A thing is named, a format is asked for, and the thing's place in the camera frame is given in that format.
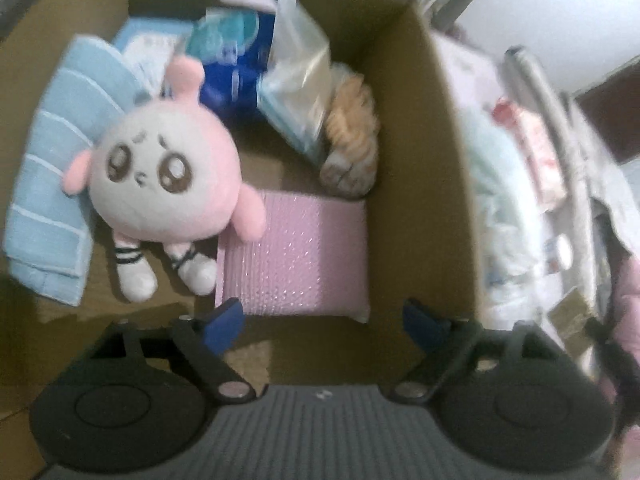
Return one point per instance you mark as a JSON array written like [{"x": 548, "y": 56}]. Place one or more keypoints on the dark blue soft pack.
[{"x": 230, "y": 85}]

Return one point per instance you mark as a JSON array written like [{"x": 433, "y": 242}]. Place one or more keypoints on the white plastic bag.
[{"x": 500, "y": 210}]

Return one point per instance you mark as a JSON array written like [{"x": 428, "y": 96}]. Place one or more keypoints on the pink wet wipes pack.
[{"x": 535, "y": 150}]

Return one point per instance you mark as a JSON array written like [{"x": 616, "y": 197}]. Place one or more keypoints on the clear plastic pack blue trim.
[{"x": 295, "y": 90}]

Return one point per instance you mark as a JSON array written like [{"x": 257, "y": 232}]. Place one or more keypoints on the cardboard box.
[{"x": 415, "y": 160}]

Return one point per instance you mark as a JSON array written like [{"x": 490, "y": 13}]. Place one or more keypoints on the light blue towel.
[{"x": 55, "y": 160}]

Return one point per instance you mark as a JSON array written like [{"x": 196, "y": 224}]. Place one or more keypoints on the brown gold packet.
[{"x": 570, "y": 320}]

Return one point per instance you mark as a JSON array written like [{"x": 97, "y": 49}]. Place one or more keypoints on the orange fuzzy soft item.
[{"x": 350, "y": 120}]

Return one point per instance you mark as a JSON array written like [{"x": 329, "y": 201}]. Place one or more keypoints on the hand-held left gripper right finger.
[{"x": 425, "y": 325}]

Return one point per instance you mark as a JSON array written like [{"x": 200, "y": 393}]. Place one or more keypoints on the pink round plush toy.
[{"x": 160, "y": 170}]

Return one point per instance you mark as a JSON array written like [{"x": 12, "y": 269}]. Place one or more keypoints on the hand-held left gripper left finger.
[{"x": 222, "y": 325}]

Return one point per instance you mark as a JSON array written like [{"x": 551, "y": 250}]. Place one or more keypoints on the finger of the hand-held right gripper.
[{"x": 607, "y": 355}]

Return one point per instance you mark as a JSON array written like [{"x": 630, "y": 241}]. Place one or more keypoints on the pink bubble mailer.
[{"x": 295, "y": 255}]

